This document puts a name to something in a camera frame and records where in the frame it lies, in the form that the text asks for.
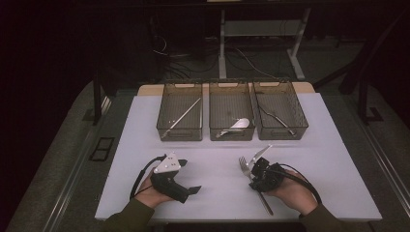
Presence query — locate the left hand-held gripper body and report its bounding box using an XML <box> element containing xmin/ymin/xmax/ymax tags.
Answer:
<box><xmin>149</xmin><ymin>152</ymin><xmax>191</xmax><ymax>205</ymax></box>

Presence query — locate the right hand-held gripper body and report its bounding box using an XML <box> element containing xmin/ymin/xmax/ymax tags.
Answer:
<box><xmin>247</xmin><ymin>144</ymin><xmax>287</xmax><ymax>193</ymax></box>

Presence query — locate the silver metal fork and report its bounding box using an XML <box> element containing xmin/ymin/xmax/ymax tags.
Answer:
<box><xmin>238</xmin><ymin>156</ymin><xmax>275</xmax><ymax>217</ymax></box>

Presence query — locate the silver metal knife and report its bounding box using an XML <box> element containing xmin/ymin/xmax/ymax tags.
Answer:
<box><xmin>256</xmin><ymin>101</ymin><xmax>298</xmax><ymax>137</ymax></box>

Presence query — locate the white ceramic spoon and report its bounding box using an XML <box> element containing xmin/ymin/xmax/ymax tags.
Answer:
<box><xmin>216</xmin><ymin>117</ymin><xmax>251</xmax><ymax>139</ymax></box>

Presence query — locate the smoky transparent plastic bin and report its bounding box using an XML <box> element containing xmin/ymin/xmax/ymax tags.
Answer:
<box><xmin>251</xmin><ymin>78</ymin><xmax>309</xmax><ymax>141</ymax></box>
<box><xmin>156</xmin><ymin>80</ymin><xmax>204</xmax><ymax>142</ymax></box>
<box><xmin>208</xmin><ymin>79</ymin><xmax>256</xmax><ymax>142</ymax></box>

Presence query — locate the person's left hand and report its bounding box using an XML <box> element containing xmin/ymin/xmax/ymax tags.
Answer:
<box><xmin>133</xmin><ymin>173</ymin><xmax>175</xmax><ymax>210</ymax></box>

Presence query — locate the person's right hand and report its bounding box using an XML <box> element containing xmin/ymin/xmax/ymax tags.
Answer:
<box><xmin>264</xmin><ymin>169</ymin><xmax>318</xmax><ymax>217</ymax></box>

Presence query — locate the white table cover sheet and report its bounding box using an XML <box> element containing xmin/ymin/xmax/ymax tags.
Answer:
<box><xmin>94</xmin><ymin>92</ymin><xmax>383</xmax><ymax>222</ymax></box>

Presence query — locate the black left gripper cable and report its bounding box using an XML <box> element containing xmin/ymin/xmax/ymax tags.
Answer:
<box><xmin>129</xmin><ymin>154</ymin><xmax>168</xmax><ymax>201</ymax></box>

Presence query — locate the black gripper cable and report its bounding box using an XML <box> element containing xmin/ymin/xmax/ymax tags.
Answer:
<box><xmin>272</xmin><ymin>163</ymin><xmax>323</xmax><ymax>206</ymax></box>
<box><xmin>129</xmin><ymin>154</ymin><xmax>168</xmax><ymax>201</ymax></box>

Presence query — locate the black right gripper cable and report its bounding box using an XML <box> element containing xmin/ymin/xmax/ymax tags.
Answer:
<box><xmin>272</xmin><ymin>163</ymin><xmax>323</xmax><ymax>206</ymax></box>

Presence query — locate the metal floor rail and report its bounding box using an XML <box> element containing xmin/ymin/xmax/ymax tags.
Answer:
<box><xmin>351</xmin><ymin>105</ymin><xmax>410</xmax><ymax>207</ymax></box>
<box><xmin>42</xmin><ymin>96</ymin><xmax>112</xmax><ymax>232</ymax></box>

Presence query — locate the black metal stand post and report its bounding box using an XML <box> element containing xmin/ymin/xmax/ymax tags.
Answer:
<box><xmin>81</xmin><ymin>69</ymin><xmax>112</xmax><ymax>127</ymax></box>
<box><xmin>356</xmin><ymin>76</ymin><xmax>385</xmax><ymax>126</ymax></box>

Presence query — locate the white floor cable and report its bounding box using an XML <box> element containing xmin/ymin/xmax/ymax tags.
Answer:
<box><xmin>236</xmin><ymin>47</ymin><xmax>279</xmax><ymax>80</ymax></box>

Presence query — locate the white metal desk frame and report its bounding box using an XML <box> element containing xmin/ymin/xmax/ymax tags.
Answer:
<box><xmin>218</xmin><ymin>8</ymin><xmax>312</xmax><ymax>81</ymax></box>

